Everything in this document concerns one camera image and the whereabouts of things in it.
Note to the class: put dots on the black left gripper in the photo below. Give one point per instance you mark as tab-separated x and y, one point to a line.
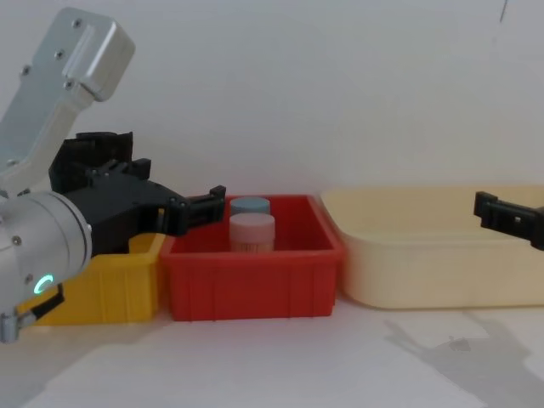
115	204

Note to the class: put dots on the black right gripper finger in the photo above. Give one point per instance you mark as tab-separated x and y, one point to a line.
516	221

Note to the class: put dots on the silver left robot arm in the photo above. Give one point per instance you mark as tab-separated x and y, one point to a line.
47	238

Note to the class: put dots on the jar with blue lid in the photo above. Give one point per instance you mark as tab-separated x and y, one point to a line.
251	205

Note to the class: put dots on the jar with pink lid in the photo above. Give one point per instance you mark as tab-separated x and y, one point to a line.
252	231

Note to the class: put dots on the cream plastic tub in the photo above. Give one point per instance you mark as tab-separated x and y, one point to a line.
433	272

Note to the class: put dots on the yellow plastic bin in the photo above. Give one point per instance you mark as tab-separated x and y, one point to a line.
115	289

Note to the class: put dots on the red plastic bin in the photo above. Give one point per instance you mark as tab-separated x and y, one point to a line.
251	285

